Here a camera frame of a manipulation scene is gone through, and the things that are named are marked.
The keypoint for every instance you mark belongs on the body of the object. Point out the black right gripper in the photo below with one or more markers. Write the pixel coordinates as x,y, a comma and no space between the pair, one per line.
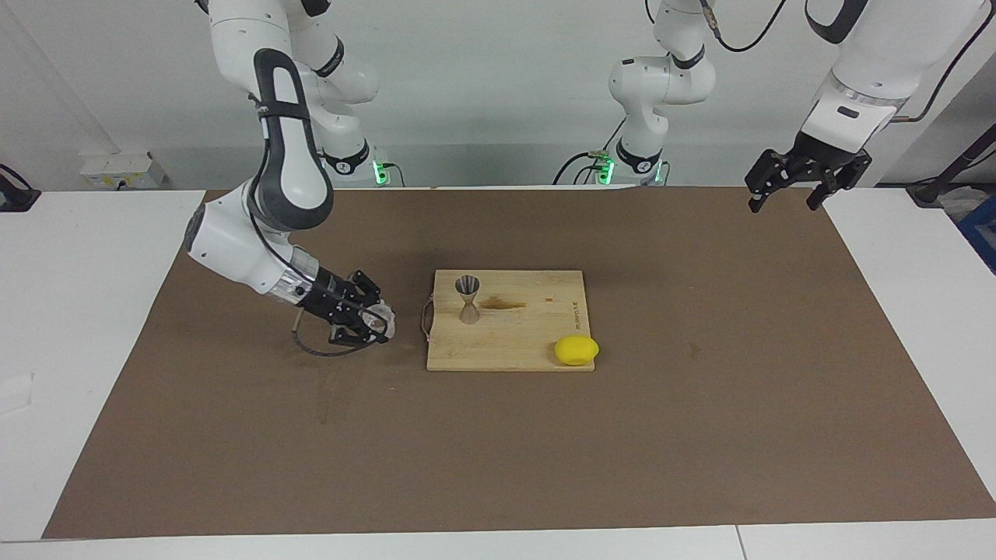
323,295

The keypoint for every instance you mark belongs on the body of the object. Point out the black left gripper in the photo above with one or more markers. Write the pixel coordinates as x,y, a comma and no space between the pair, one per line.
821,155

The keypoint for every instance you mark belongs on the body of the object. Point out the clear glass cup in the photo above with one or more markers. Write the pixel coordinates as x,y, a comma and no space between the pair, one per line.
387,327

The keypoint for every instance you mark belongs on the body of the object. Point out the steel double jigger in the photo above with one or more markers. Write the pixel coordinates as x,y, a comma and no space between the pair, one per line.
468,286

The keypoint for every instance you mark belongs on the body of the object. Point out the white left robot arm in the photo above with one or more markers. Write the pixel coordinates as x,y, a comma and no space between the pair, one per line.
856,62

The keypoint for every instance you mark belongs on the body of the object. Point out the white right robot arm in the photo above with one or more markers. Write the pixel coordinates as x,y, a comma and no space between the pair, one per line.
288,155

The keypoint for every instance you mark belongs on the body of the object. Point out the wooden cutting board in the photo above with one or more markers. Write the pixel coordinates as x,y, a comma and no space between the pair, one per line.
506,342

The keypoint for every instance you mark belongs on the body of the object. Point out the black stand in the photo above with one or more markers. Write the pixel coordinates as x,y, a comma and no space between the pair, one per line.
961,159

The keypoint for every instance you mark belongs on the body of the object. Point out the blue crate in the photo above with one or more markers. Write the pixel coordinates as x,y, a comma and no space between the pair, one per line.
982,233

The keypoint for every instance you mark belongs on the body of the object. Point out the brown table mat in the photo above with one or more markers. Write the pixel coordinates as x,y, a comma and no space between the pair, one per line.
498,451

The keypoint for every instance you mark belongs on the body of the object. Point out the yellow lemon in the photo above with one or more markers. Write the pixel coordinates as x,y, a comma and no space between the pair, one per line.
576,351

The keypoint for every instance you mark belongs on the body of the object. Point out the white paper piece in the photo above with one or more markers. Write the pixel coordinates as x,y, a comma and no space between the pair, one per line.
15,393

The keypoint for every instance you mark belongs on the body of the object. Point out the white wall outlet box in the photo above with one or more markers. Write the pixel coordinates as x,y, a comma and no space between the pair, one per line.
117,167

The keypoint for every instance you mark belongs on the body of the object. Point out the black clamp mount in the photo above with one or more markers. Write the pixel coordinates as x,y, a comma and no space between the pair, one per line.
15,198

